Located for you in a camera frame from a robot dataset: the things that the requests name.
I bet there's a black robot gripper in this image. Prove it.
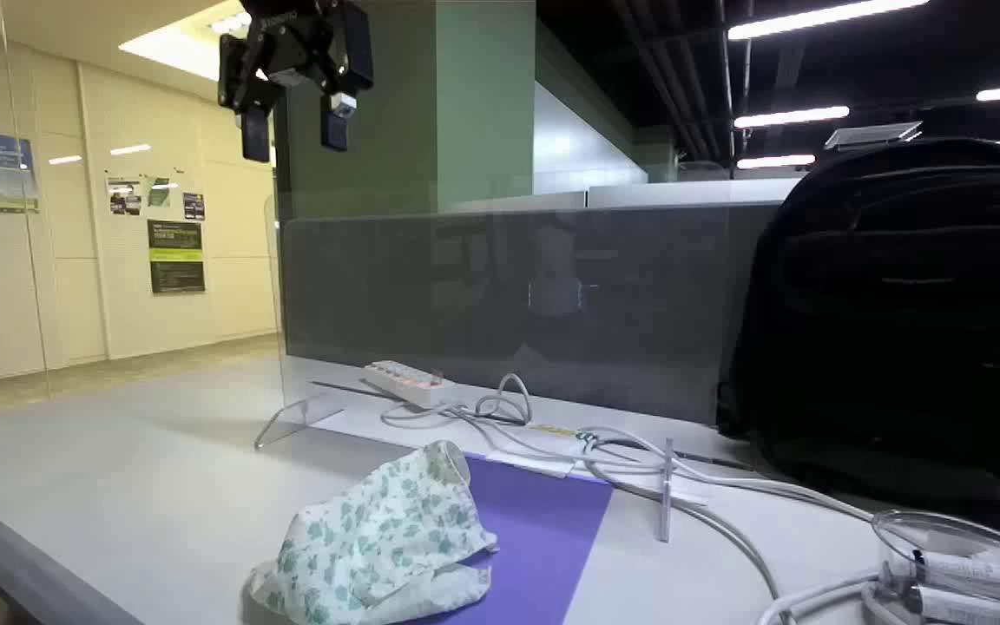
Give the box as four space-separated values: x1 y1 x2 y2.
215 0 377 165

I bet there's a white green floral cloth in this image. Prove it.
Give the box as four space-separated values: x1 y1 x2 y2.
238 437 500 625

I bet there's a transparent acrylic screen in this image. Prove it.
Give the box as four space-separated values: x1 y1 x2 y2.
250 188 800 548

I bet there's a square ceiling light panel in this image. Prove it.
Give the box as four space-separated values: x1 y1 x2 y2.
116 0 258 86

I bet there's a green pillar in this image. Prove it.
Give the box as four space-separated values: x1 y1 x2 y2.
275 0 542 222

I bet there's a gray office partition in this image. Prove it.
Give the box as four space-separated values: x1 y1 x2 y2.
277 182 785 428

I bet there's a white power strip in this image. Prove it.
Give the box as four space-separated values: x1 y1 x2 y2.
356 358 461 412

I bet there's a purple rectangular mat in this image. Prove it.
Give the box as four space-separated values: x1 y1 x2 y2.
418 450 617 625

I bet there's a white power adapter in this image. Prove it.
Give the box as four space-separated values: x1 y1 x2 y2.
862 582 1000 625
878 546 1000 602

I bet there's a dark green wall sign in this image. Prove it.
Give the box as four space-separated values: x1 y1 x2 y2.
146 216 208 297

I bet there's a white looped cable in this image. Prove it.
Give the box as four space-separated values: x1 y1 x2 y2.
376 371 598 457

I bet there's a long gray cable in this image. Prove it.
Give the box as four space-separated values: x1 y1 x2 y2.
572 428 785 602

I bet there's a thin white cable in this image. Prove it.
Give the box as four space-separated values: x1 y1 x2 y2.
683 455 1000 568

